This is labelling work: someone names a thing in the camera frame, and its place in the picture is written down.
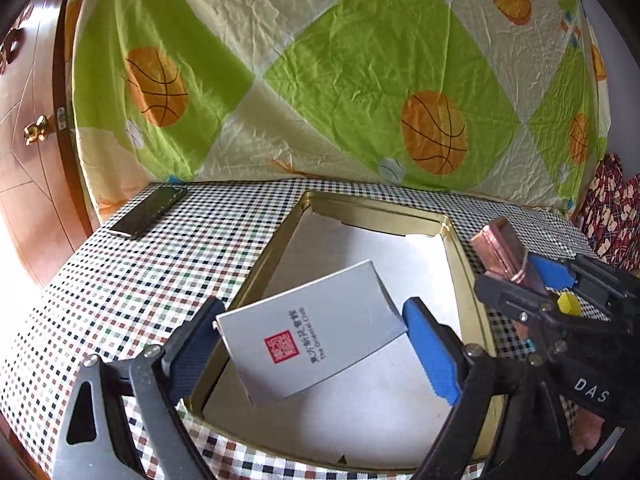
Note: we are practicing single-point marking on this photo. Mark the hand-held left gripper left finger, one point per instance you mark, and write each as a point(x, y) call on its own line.
point(196, 341)

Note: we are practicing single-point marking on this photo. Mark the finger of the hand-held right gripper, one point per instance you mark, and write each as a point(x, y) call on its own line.
point(550, 271)
point(510, 297)

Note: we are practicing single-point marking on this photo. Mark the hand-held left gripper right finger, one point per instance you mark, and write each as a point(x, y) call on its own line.
point(432, 350)

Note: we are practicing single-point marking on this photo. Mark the copper pink ribbed box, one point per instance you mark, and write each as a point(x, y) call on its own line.
point(500, 247)

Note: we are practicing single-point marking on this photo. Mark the white box with red seal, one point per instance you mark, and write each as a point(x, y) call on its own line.
point(320, 325)

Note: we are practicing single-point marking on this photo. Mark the gold metal tin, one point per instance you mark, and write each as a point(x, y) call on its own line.
point(280, 240)

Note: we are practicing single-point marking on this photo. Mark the person's right hand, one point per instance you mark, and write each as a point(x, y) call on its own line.
point(592, 435)

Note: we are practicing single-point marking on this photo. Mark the checked tablecloth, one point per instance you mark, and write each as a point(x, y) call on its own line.
point(125, 290)

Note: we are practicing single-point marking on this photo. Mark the black smartphone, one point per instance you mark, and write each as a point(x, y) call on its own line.
point(147, 212)

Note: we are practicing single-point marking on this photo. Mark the wooden door with knob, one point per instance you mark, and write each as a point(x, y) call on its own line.
point(35, 200)

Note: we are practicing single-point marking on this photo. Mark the basketball print bed sheet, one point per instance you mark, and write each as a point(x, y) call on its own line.
point(325, 85)

